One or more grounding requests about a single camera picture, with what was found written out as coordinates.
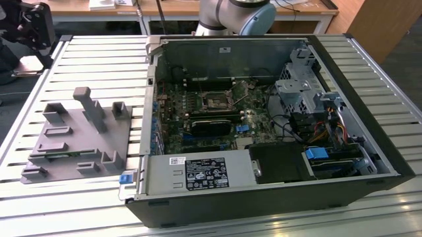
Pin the black graphics card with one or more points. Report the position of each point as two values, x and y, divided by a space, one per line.
211 128

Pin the blue case latch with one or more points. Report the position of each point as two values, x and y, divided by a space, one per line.
125 179

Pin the small white case sticker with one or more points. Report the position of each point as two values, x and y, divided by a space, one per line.
224 50

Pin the silver chipset heatsink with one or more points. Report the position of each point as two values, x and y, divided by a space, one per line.
243 143

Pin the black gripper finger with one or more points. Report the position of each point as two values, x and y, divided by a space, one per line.
44 58

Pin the blue board connector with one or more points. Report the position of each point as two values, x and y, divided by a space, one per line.
242 129

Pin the white box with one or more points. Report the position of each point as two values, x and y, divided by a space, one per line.
101 4

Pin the silver metal drive cage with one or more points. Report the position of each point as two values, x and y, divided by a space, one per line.
291 96

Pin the black open PC case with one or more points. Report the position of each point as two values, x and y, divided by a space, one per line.
230 209

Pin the thin metal locking lever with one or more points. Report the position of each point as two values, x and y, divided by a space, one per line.
240 98

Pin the white barcode sticker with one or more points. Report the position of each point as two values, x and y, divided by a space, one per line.
176 160

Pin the grey plastic parts rack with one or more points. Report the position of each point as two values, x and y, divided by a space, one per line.
85 143

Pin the black RAM slot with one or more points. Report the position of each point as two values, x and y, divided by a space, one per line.
214 114
215 118

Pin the black power supply label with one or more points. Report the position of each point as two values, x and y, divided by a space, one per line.
207 174

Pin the grey power supply unit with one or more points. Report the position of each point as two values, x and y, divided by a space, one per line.
164 177

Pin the green motherboard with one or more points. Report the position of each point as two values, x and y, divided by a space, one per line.
256 123

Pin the brown wooden cabinet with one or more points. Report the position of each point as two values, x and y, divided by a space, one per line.
389 24

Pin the blue disk carrier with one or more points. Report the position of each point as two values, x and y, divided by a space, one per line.
316 153

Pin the CPU socket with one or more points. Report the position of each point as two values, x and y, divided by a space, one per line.
218 101

